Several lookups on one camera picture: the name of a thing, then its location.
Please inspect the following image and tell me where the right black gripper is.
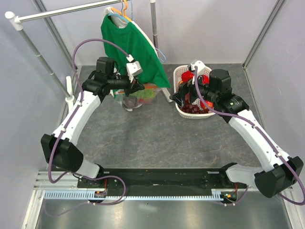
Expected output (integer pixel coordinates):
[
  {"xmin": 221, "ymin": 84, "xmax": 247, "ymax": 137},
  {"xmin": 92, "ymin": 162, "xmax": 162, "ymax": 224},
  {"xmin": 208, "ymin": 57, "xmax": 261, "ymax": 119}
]
[{"xmin": 170, "ymin": 70, "xmax": 218, "ymax": 107}]

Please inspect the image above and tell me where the purple grape bunch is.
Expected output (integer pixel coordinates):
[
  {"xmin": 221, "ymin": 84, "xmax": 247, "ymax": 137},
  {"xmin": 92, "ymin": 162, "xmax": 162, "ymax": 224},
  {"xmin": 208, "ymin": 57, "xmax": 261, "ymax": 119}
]
[{"xmin": 180, "ymin": 94, "xmax": 206, "ymax": 115}]

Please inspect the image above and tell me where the green grape bunch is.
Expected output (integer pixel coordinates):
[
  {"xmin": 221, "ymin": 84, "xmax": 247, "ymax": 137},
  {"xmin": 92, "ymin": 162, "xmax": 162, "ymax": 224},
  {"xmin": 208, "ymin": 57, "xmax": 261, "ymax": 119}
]
[{"xmin": 131, "ymin": 89, "xmax": 157, "ymax": 99}]

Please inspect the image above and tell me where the clear orange zip bag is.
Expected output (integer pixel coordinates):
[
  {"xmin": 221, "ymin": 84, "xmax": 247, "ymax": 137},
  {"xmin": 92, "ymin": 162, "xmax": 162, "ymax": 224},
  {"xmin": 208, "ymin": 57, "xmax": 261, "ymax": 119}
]
[{"xmin": 111, "ymin": 83, "xmax": 161, "ymax": 112}]

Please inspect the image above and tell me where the pink dragon fruit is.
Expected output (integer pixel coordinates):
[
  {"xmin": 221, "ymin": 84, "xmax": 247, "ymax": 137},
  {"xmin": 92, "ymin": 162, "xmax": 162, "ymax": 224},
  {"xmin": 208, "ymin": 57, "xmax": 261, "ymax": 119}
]
[{"xmin": 139, "ymin": 98, "xmax": 153, "ymax": 104}]

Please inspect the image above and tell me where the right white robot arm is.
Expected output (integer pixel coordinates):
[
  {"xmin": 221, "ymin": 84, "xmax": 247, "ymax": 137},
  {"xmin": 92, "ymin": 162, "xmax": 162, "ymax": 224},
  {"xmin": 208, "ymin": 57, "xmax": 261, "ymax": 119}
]
[{"xmin": 170, "ymin": 68, "xmax": 305, "ymax": 198}]

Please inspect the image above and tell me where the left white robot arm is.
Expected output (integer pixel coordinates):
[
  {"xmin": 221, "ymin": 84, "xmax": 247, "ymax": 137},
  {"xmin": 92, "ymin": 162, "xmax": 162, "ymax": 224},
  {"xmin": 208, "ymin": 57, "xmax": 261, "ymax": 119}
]
[{"xmin": 41, "ymin": 57, "xmax": 145, "ymax": 187}]

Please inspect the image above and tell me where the red bell pepper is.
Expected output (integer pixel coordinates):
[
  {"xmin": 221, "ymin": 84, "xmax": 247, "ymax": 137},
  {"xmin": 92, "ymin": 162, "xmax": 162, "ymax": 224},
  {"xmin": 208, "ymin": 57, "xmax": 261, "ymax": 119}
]
[{"xmin": 181, "ymin": 71, "xmax": 194, "ymax": 82}]

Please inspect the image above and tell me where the white perforated plastic basket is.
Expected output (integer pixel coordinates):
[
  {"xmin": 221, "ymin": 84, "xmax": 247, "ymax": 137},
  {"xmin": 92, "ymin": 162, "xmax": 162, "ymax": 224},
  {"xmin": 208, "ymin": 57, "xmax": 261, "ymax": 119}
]
[{"xmin": 173, "ymin": 65, "xmax": 215, "ymax": 119}]

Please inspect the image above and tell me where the red tomato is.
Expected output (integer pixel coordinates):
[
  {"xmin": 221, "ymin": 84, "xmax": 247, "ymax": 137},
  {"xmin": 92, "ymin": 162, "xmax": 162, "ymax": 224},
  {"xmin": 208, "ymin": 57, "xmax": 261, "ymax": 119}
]
[{"xmin": 199, "ymin": 75, "xmax": 210, "ymax": 84}]

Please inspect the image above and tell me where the red apple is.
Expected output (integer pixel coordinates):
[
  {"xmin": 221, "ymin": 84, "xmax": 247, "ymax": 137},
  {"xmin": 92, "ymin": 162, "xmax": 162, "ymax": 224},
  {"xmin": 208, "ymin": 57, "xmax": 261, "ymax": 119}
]
[{"xmin": 200, "ymin": 101, "xmax": 214, "ymax": 110}]

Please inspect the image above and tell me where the green t-shirt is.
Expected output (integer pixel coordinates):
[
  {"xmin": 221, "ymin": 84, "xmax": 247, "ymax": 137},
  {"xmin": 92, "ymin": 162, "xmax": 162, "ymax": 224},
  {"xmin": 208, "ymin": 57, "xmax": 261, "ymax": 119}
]
[{"xmin": 101, "ymin": 16, "xmax": 171, "ymax": 88}]

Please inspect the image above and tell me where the white garment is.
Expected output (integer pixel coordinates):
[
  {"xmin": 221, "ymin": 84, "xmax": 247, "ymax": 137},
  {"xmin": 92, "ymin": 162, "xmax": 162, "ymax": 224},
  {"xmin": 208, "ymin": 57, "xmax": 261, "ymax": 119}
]
[{"xmin": 104, "ymin": 7, "xmax": 158, "ymax": 57}]

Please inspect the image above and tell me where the orange clothes hanger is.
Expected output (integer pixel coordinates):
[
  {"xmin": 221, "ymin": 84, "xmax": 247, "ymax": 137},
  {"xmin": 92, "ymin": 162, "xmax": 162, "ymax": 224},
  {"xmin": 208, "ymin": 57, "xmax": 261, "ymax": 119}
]
[{"xmin": 111, "ymin": 0, "xmax": 132, "ymax": 22}]

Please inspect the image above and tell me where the silver clothes rack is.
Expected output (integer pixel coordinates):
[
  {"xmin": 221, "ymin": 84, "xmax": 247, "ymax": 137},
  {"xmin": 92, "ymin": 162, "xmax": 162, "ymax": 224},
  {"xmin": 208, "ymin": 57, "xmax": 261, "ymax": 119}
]
[{"xmin": 4, "ymin": 0, "xmax": 174, "ymax": 126}]

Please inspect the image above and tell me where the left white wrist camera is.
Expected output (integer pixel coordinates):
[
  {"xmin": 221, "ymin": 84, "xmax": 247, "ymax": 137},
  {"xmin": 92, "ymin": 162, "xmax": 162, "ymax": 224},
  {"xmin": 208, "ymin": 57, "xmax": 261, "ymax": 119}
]
[{"xmin": 126, "ymin": 61, "xmax": 143, "ymax": 83}]

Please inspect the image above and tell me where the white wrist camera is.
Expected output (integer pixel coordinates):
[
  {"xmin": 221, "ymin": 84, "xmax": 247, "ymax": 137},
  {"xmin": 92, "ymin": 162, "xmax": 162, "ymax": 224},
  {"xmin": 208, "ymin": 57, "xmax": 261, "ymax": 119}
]
[
  {"xmin": 126, "ymin": 61, "xmax": 143, "ymax": 83},
  {"xmin": 187, "ymin": 60, "xmax": 211, "ymax": 77}
]

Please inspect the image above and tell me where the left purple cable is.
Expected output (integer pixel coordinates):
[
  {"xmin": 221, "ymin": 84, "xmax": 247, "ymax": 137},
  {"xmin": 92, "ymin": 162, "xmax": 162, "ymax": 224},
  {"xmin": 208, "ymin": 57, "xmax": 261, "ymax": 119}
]
[{"xmin": 47, "ymin": 38, "xmax": 135, "ymax": 184}]

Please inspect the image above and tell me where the purple cable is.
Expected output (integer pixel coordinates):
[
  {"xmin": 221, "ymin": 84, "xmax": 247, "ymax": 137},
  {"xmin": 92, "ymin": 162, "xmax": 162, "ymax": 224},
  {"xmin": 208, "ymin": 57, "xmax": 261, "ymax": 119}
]
[
  {"xmin": 193, "ymin": 65, "xmax": 305, "ymax": 206},
  {"xmin": 47, "ymin": 38, "xmax": 135, "ymax": 184}
]

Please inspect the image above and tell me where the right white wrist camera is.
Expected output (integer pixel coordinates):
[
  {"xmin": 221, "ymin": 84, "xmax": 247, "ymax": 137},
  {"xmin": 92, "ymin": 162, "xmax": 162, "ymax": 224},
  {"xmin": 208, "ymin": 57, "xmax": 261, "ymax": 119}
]
[{"xmin": 187, "ymin": 60, "xmax": 211, "ymax": 77}]

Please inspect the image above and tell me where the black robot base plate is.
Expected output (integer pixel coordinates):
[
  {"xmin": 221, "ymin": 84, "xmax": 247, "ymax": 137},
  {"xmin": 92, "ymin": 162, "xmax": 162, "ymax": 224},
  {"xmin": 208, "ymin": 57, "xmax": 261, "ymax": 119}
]
[{"xmin": 77, "ymin": 167, "xmax": 248, "ymax": 194}]

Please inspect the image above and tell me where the slotted cable duct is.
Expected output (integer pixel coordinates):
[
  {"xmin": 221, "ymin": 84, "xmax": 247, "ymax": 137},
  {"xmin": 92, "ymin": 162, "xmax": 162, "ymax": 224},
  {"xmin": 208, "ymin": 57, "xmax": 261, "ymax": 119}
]
[{"xmin": 44, "ymin": 185, "xmax": 223, "ymax": 201}]

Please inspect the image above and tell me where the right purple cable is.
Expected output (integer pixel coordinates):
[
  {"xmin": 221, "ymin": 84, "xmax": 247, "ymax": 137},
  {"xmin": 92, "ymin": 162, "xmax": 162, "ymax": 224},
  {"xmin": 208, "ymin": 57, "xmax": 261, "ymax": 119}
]
[{"xmin": 193, "ymin": 65, "xmax": 305, "ymax": 206}]

